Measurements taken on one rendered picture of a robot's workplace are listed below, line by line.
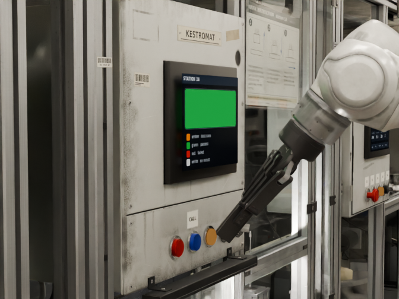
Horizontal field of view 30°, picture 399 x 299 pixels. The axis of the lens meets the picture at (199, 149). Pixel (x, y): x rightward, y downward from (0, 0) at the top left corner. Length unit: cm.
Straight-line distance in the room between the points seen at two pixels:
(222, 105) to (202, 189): 15
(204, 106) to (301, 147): 18
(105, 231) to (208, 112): 31
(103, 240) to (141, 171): 13
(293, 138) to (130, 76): 29
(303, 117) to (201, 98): 18
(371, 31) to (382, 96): 22
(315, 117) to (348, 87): 21
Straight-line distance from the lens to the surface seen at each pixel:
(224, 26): 141
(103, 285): 112
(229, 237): 130
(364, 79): 101
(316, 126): 122
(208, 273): 131
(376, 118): 106
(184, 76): 122
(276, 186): 123
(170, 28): 123
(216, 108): 132
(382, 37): 121
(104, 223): 111
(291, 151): 123
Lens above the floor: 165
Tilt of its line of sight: 3 degrees down
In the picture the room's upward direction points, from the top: straight up
